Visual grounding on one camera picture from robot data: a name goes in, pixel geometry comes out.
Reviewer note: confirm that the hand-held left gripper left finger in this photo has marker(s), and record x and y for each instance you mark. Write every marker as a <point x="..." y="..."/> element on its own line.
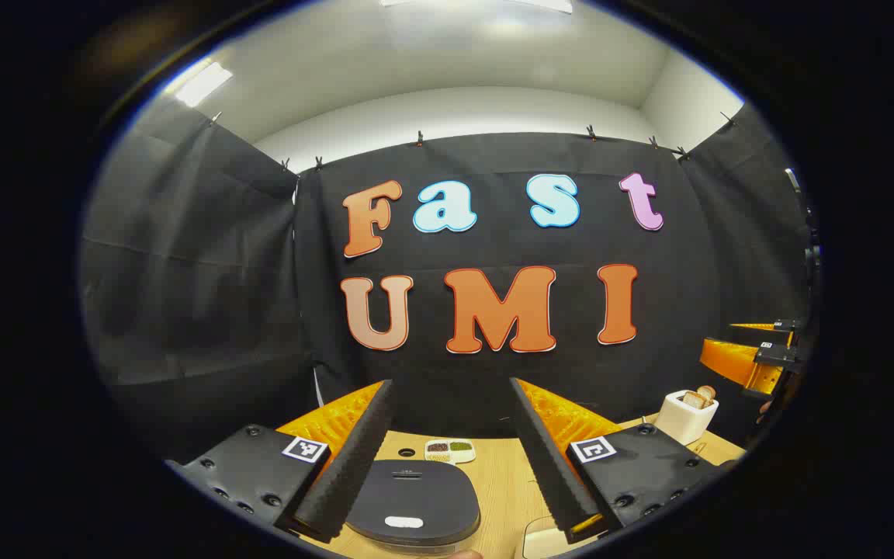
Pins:
<point x="354" y="466"/>

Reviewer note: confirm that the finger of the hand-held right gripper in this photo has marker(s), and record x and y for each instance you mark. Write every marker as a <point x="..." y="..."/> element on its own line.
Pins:
<point x="734" y="361"/>
<point x="757" y="326"/>

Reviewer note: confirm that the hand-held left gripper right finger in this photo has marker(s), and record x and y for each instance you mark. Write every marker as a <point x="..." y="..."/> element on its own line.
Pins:
<point x="552" y="466"/>

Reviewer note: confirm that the dark grey rice cooker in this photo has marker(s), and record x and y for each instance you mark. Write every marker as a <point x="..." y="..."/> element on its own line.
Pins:
<point x="416" y="493"/>

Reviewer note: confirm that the toast slice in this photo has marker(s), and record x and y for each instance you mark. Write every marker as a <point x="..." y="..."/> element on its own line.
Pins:
<point x="694" y="401"/>
<point x="708" y="393"/>

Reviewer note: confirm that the white toaster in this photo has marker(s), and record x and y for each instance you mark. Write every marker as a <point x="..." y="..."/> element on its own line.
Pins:
<point x="684" y="423"/>

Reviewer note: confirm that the white divided grain dish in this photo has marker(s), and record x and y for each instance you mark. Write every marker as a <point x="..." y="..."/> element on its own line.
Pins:
<point x="449" y="451"/>

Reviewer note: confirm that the black backdrop cloth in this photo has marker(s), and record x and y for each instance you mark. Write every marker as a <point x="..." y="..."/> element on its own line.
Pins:
<point x="183" y="272"/>

